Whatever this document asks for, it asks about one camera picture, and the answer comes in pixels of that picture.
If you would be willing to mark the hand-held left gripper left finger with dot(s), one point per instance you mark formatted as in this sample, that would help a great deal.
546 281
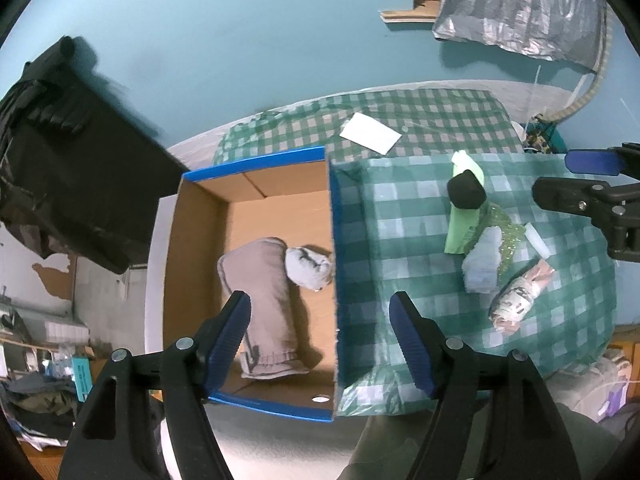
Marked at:
230 340

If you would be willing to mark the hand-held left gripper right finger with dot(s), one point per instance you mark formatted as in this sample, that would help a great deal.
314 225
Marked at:
412 345

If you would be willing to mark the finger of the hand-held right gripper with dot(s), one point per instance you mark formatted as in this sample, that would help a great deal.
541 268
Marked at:
592 161
570 195

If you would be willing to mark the green sparkly scrub cloth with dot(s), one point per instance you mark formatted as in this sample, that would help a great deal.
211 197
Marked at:
507 232

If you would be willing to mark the black sock ball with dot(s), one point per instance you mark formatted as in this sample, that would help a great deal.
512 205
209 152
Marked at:
465 190

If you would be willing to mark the light blue cloth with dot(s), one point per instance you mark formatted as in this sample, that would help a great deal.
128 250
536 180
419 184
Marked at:
482 265

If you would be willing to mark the white printed cloth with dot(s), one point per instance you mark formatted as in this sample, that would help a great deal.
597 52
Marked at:
515 300

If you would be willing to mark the light green cloth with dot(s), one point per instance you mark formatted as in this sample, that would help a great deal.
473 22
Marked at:
462 230

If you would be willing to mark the blue-edged cardboard box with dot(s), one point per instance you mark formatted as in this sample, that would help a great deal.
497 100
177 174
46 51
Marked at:
280 220

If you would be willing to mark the brown folded cloth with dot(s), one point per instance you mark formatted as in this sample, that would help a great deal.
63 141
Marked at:
265 300

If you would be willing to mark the green checked plastic sheet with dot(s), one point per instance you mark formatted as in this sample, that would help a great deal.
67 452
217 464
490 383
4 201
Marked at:
400 240

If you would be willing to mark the grey rolled sock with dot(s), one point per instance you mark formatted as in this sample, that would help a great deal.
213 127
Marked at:
307 267

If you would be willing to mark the green beige gingham cloth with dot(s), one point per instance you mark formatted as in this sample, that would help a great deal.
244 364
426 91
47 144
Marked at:
440 115

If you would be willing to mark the silver foil sheet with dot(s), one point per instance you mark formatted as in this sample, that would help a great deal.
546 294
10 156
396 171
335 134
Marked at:
510 5

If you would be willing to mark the white plastic bags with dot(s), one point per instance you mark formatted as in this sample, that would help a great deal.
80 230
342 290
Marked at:
595 385

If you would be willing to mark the pile of dark clothes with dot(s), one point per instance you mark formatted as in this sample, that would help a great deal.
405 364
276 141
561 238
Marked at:
35 400

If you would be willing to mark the white paper sheet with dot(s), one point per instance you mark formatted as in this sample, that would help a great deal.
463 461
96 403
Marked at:
370 132

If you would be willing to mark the black plastic bag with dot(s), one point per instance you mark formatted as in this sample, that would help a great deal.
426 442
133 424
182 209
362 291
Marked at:
75 160

